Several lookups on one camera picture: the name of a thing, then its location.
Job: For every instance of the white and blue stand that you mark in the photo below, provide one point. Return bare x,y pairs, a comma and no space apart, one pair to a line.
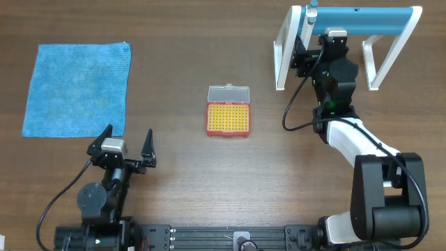
355,21

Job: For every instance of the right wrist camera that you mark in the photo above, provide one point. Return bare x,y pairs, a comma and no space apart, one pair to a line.
336,32

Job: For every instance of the red and yellow tip box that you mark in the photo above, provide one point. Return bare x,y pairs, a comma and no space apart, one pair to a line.
228,118

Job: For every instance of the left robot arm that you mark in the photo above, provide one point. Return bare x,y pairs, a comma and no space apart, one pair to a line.
116,195

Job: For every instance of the white pipette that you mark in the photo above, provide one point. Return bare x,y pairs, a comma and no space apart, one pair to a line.
311,15

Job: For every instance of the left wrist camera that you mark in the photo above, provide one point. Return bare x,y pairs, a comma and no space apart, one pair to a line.
114,145

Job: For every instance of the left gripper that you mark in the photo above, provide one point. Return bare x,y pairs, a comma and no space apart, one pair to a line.
113,161

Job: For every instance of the blue cloth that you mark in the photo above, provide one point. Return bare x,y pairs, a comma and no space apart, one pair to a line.
76,90

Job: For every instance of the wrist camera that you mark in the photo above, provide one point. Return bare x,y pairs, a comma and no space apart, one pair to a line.
336,32
114,145

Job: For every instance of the mounting rail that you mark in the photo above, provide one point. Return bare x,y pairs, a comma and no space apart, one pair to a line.
209,238

